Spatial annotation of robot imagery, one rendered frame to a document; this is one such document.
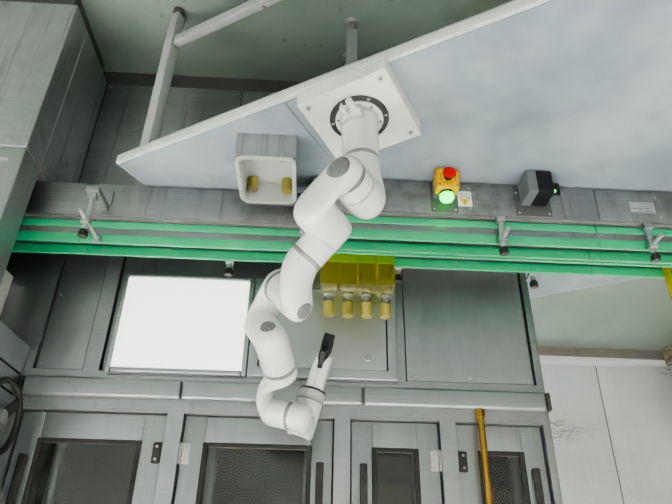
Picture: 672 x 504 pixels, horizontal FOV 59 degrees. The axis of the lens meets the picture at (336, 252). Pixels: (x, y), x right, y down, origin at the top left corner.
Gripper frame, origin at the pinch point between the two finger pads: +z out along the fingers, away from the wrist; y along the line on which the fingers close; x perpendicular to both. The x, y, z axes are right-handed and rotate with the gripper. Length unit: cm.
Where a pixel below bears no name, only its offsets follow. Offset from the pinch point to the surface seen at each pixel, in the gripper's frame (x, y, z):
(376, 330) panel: -13.2, -12.2, 13.7
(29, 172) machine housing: 101, 15, 20
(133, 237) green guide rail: 68, 3, 14
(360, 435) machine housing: -16.9, -16.4, -18.9
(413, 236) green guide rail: -15.9, 14.3, 35.1
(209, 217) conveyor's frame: 47, 5, 27
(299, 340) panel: 9.5, -12.7, 3.2
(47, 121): 107, 15, 40
